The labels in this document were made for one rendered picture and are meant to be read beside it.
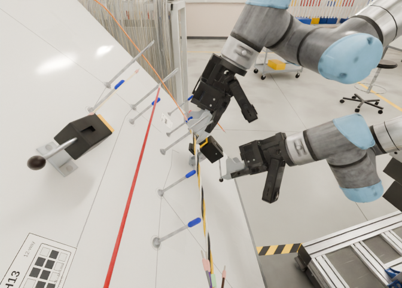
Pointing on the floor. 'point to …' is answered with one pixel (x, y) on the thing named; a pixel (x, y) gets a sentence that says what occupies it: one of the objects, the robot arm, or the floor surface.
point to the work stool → (372, 86)
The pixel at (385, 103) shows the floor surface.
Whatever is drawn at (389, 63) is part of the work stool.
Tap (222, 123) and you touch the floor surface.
